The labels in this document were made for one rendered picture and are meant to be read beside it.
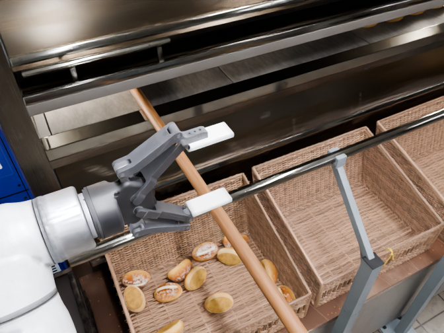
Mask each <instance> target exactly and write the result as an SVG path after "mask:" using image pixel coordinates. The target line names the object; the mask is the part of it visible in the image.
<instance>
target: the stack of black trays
mask: <svg viewBox="0 0 444 333"><path fill-rule="evenodd" d="M53 276H54V281H55V285H56V288H57V291H58V293H59V296H60V297H61V300H62V302H63V304H64V305H65V307H66V308H67V310H68V311H69V314H70V316H71V319H72V321H73V323H74V326H75V329H76V331H77V333H99V332H98V328H97V326H96V322H95V319H94V315H93V311H92V309H91V304H90V302H89V298H88V297H87V294H86V292H85V290H84V291H83V290H82V287H81V284H80V283H79V278H78V276H75V273H73V269H72V267H70V268H67V269H64V270H62V271H60V272H57V273H55V274H53Z"/></svg>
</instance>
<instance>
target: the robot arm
mask: <svg viewBox="0 0 444 333"><path fill-rule="evenodd" d="M232 137H234V133H233V132H232V130H231V129H230V128H229V127H228V126H227V124H226V123H225V122H221V123H219V124H215V125H213V126H209V127H207V128H204V127H203V126H200V127H196V128H194V129H189V130H187V131H180V130H179V129H178V127H177V126H176V124H175V123H174V122H170V123H168V124H167V125H166V126H165V127H163V128H162V129H160V130H159V131H158V132H157V133H155V134H154V135H153V136H151V137H150V138H149V139H148V140H147V141H145V142H144V143H142V144H141V145H140V146H139V147H137V148H136V149H134V150H133V151H132V152H131V153H130V154H128V155H126V156H125V157H122V158H120V159H117V160H115V161H114V162H113V163H112V166H113V168H114V170H115V172H116V175H117V177H118V179H117V180H115V181H114V182H107V181H102V182H98V183H96V184H92V185H90V186H87V187H84V188H83V190H81V191H82V193H80V194H77V191H76V189H75V187H72V186H70V187H68V188H64V189H62V190H58V191H56V192H52V193H50V194H46V195H44V196H38V197H36V198H35V199H33V200H28V201H25V202H17V203H3V204H0V333H77V331H76V329H75V326H74V323H73V321H72V319H71V316H70V314H69V311H68V310H67V308H66V307H65V305H64V304H63V302H62V300H61V297H60V296H59V293H58V291H57V288H56V284H55V281H54V276H53V272H52V266H53V265H54V264H57V263H62V262H64V261H65V260H67V259H70V258H72V257H74V256H77V255H80V254H82V253H84V252H87V251H90V250H92V249H94V248H95V247H96V243H95V241H94V238H97V237H99V239H102V240H103V239H107V238H108V237H111V236H114V235H117V234H118V233H122V232H123V231H124V229H125V225H127V224H128V227H129V229H130V232H131V234H132V236H133V237H139V236H141V235H146V234H149V233H166V232H176V231H187V230H189V229H190V222H191V221H192V220H193V219H194V218H195V217H197V216H199V215H202V214H205V213H207V212H209V211H210V210H212V209H215V208H217V207H219V206H222V205H225V204H227V203H229V202H232V197H230V195H229V194H228V192H227V191H226V189H225V188H220V189H218V190H215V191H212V192H210V193H208V194H204V195H202V196H200V197H197V198H194V199H192V200H189V201H187V202H186V204H185V203H184V205H176V204H173V203H166V202H161V201H157V200H156V199H155V189H154V186H155V185H156V183H157V179H158V178H159V177H160V175H161V174H162V173H163V172H164V171H165V170H166V169H167V168H168V167H169V166H170V165H171V164H172V163H173V162H174V160H175V159H176V158H177V157H178V156H179V155H180V154H181V152H183V150H185V149H186V150H187V151H188V152H190V151H194V150H196V149H200V148H202V147H206V146H208V145H211V144H214V143H217V142H220V141H223V140H226V139H229V138H232ZM176 144H177V145H176ZM143 177H144V178H143ZM178 223H180V224H178Z"/></svg>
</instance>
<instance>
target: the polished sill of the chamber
mask: <svg viewBox="0 0 444 333"><path fill-rule="evenodd" d="M442 40H444V22H443V23H441V24H436V25H434V26H430V27H427V28H423V29H420V30H416V31H413V32H409V33H406V34H402V35H400V36H395V37H392V38H388V39H386V40H381V41H378V42H374V43H372V44H368V45H365V46H361V47H358V48H354V49H351V50H347V51H344V52H340V53H337V54H333V55H329V56H326V57H322V58H319V59H315V60H312V61H308V62H305V63H301V64H299V65H294V66H292V67H288V68H285V69H280V70H278V71H274V72H271V73H267V74H264V75H260V76H257V77H253V78H250V79H246V80H243V81H239V82H236V83H232V84H230V85H225V86H223V87H219V88H216V89H211V90H209V91H205V92H201V93H198V94H194V95H191V96H187V97H184V98H180V99H177V100H173V101H170V102H166V103H163V104H160V105H156V106H153V108H154V109H155V111H156V112H157V114H158V115H159V117H160V118H161V120H162V121H163V122H164V124H165V125H167V124H168V123H170V122H174V123H176V122H179V121H182V120H186V119H188V118H193V117H195V116H199V115H202V114H205V113H208V112H212V111H214V110H218V109H221V108H224V107H228V106H231V105H234V104H238V103H240V102H244V101H247V100H250V99H253V98H257V97H259V96H264V95H266V94H270V93H274V92H276V91H280V90H283V89H287V88H289V87H293V86H295V85H300V84H302V83H306V82H309V81H312V80H315V79H319V78H321V77H325V76H328V75H332V74H335V73H338V72H341V71H345V70H347V69H351V68H354V67H358V66H360V65H364V64H367V63H371V62H373V61H377V60H380V59H383V58H386V57H390V56H394V55H396V54H400V53H403V52H407V51H409V50H413V49H416V48H420V47H422V46H426V45H429V44H432V43H435V42H439V41H442ZM153 129H155V128H154V127H153V125H152V123H151V122H150V121H149V119H148V117H147V116H146V115H145V113H144V111H143V110H138V111H136V112H132V113H129V114H125V115H122V116H118V117H115V118H111V119H108V120H104V121H101V122H97V123H95V124H91V125H87V126H83V127H81V128H77V129H73V130H69V131H65V132H63V133H59V134H56V135H52V136H49V137H45V138H42V139H41V142H42V145H43V148H44V151H45V154H46V156H47V158H48V161H53V160H56V159H60V158H62V157H66V156H69V155H72V154H75V153H79V152H81V151H86V150H88V149H92V148H95V147H98V146H101V145H105V144H107V143H111V142H114V141H117V140H121V139H124V138H127V137H131V136H133V135H137V134H140V133H143V132H146V131H150V130H153Z"/></svg>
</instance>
